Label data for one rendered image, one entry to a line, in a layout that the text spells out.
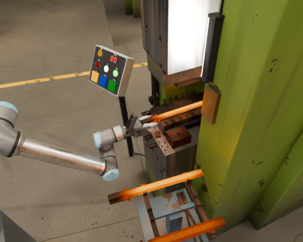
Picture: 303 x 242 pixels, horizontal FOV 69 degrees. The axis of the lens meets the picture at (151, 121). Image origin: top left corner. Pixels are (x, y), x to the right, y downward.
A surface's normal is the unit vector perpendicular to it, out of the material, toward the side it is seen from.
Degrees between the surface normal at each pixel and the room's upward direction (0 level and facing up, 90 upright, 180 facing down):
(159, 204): 0
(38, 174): 0
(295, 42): 90
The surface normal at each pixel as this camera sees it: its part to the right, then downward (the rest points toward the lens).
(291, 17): 0.39, 0.62
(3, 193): -0.04, -0.73
